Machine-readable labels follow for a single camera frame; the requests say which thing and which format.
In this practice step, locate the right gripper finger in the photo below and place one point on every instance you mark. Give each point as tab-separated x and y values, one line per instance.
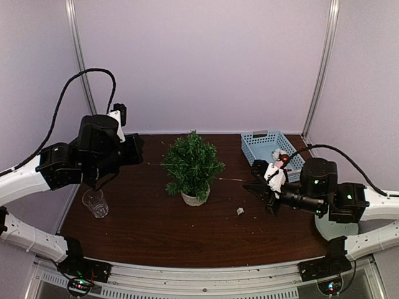
258	170
259	190

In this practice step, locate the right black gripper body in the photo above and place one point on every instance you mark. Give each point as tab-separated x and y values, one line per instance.
271	204

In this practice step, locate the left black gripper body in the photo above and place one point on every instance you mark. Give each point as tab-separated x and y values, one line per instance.
109	162

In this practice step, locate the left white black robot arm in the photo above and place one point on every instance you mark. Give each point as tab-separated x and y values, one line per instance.
94	158

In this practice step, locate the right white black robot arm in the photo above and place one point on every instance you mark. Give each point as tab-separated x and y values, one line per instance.
319	192

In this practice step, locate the small green christmas tree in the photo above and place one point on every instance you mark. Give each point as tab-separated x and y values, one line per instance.
192	165

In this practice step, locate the white tree pot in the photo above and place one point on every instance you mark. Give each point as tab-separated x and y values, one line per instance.
195	201

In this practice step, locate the blue plastic basket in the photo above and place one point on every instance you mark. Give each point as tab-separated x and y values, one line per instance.
262	145

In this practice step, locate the white fluffy ornament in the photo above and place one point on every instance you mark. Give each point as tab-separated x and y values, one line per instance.
277	153

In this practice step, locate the red bauble ornament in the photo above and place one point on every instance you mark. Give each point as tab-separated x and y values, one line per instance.
285	158

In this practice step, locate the clear drinking glass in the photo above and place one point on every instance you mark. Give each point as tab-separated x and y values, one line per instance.
94	201

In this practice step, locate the pale green floral plate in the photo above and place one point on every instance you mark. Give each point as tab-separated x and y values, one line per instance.
330	229

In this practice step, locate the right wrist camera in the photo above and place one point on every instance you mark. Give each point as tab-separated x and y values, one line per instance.
275	179

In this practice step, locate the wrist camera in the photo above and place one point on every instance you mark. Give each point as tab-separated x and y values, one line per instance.
275	179
119	113

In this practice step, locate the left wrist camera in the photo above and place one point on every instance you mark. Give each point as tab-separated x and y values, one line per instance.
119	113

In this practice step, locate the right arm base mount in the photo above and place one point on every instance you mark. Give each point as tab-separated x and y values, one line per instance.
327	272

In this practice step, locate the front aluminium rail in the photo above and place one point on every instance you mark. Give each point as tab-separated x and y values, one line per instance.
279	280

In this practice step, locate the left aluminium frame post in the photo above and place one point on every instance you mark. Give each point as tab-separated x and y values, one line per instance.
79	54

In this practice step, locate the aluminium frame post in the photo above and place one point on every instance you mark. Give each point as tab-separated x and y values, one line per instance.
79	54
329	40

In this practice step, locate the right aluminium frame post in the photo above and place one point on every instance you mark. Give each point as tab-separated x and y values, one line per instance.
329	40

